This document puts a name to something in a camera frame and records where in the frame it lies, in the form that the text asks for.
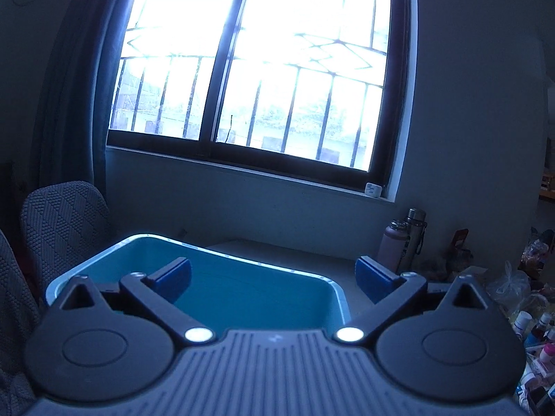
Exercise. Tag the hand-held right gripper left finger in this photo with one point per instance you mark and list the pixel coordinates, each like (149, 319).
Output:
(173, 278)

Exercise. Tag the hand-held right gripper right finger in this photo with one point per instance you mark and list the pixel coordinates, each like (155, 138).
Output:
(373, 278)

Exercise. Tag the pink water bottle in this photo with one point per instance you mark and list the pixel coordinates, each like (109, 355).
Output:
(393, 247)

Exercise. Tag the steel thermos flask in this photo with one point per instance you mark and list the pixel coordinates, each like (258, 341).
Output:
(414, 236)

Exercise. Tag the teal plastic storage bin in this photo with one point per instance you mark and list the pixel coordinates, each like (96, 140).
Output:
(256, 288)

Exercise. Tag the small white box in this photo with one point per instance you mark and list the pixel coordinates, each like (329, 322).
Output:
(373, 190)

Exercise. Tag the white desk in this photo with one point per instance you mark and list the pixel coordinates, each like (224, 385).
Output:
(286, 253)

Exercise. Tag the grey quilted chair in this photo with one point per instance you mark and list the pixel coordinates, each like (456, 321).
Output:
(15, 325)
(63, 229)

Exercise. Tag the clear plastic bag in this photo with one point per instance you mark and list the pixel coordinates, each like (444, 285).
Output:
(511, 284)

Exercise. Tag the small white bottle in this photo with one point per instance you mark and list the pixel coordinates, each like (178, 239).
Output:
(522, 320)

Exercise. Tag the red sauce bottle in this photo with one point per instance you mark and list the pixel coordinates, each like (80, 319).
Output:
(541, 327)

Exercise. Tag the dark curtain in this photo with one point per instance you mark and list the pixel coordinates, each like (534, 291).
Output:
(69, 78)

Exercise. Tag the window with metal bars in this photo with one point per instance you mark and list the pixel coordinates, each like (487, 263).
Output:
(256, 65)

